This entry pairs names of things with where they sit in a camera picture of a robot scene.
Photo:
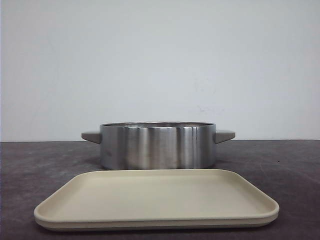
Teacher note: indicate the cream rectangular tray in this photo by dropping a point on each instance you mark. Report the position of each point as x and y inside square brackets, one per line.
[156, 199]

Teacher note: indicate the stainless steel steamer pot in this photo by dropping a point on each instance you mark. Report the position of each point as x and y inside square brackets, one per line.
[158, 145]

